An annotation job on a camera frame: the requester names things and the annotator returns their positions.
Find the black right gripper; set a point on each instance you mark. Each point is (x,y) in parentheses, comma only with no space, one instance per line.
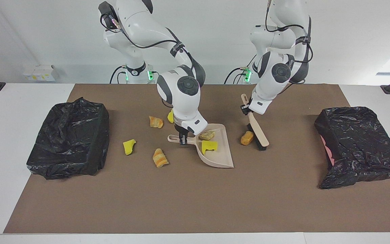
(180,130)

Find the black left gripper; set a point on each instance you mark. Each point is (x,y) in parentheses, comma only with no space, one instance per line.
(247,110)

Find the pale toy dumpling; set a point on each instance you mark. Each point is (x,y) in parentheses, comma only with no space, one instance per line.
(208,135)

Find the large yellow sponge piece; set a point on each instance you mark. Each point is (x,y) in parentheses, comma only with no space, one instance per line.
(170,117)

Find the notched yellow sponge piece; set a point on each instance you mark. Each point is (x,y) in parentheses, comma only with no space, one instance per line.
(209,146)

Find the brown toy nugget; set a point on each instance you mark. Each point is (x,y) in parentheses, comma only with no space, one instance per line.
(247,138)

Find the large striped toy croissant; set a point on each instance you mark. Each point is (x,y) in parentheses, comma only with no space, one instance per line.
(160,158)

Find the small striped toy croissant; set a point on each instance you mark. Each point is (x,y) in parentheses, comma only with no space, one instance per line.
(156,122)

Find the beige plastic dustpan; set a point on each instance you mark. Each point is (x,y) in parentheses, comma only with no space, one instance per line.
(218,156)

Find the small yellow sponge piece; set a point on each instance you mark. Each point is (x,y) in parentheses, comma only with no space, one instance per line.
(128,147)

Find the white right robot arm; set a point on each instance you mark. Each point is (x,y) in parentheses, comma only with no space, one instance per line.
(181,98)

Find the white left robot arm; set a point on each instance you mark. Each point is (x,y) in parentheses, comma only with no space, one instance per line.
(276,73)

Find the black bag lined pink bin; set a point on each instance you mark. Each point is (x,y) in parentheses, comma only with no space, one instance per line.
(361,145)

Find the brown table mat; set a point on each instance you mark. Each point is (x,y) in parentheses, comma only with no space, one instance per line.
(195,203)

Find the white wall socket box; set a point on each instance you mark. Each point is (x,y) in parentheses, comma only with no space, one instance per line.
(39,73)

